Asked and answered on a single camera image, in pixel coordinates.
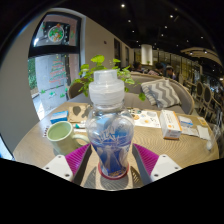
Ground yellow card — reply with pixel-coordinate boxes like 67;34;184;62
196;116;209;127

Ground white paper napkin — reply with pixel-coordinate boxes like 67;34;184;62
196;124;212;141

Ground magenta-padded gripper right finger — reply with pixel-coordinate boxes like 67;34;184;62
131;143;184;186

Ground brown paper sheet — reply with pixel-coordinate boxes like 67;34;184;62
67;103;90;124

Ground grey chevron cushion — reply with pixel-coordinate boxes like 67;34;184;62
139;78;183;109

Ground white card with dark dots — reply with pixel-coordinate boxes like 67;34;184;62
41;124;53;138

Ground clear blue-labelled drink bottle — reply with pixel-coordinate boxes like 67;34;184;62
85;69;135;178

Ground white box with orange print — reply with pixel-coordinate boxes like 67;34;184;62
159;109;183;140

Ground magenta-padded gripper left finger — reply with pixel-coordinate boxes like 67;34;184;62
41;143;94;186

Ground group of round-backed chairs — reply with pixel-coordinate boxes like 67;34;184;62
184;78;224;134

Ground person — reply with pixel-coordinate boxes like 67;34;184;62
164;64;177;81
131;61;145;74
148;62;165;77

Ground small blue-white pack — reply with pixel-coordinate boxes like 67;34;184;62
178;115;194;128

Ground group of ceiling lights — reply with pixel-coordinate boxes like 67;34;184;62
119;2;208;54

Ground green potted plant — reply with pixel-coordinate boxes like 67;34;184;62
71;54;148;103

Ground light green mug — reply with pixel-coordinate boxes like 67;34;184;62
46;120;91;156

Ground window with festive stickers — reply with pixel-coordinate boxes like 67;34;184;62
27;12;83;118

